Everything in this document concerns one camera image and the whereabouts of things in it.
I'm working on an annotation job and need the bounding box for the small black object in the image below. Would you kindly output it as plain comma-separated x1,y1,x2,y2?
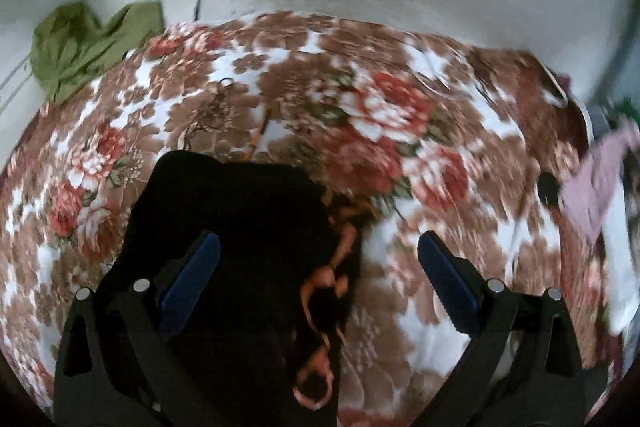
537,172,564,208

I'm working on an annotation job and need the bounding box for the white cloth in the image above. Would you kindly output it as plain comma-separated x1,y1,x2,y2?
597,187,640,338

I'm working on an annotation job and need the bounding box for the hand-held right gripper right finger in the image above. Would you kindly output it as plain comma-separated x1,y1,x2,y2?
416,229,587,427

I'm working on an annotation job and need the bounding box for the green cloth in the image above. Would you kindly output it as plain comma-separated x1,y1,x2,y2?
30,0,166,106

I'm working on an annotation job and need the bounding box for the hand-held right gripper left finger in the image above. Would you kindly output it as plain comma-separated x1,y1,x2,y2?
52,231,223,427

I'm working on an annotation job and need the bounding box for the black garment with orange print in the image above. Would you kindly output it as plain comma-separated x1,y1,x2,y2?
95,150,381,427

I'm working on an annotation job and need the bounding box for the brown floral blanket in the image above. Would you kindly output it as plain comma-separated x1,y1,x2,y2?
0,10,626,427

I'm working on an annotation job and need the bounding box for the pale pink cloth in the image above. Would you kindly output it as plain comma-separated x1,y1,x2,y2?
559,126,632,244

